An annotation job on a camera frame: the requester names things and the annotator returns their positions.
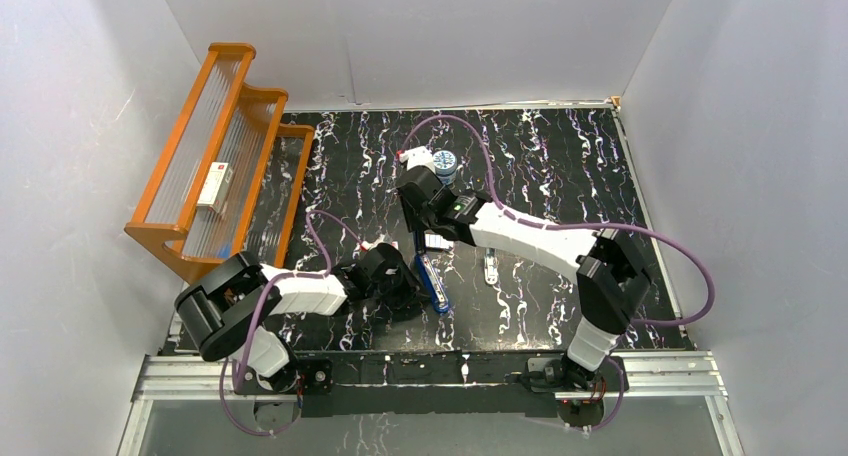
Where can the orange wooden tiered shelf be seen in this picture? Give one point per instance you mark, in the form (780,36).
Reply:
(225,119)

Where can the silver staple strips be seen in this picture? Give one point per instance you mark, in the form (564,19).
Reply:
(435,242)

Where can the white red box on shelf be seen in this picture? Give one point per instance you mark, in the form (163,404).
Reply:
(216,186)

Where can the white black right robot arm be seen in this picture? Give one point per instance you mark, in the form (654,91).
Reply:
(606,267)

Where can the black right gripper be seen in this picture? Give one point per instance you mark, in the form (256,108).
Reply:
(412,223)

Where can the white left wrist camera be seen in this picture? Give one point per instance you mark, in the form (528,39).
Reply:
(368,245)

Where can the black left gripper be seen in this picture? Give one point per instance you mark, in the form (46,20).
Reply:
(411,288)

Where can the white light-blue staple remover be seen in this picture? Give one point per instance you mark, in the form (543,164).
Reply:
(491,275)

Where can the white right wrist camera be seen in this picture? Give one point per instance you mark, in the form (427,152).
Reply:
(419,156)

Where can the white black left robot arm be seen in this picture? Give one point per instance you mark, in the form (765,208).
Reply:
(225,311)

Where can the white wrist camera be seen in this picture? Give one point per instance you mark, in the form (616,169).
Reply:
(419,156)
(368,245)

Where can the blue black stapler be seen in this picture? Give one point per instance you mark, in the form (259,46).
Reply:
(429,275)

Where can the blue white round tin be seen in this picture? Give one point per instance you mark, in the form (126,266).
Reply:
(445,166)

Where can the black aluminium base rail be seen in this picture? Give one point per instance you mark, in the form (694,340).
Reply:
(334,383)

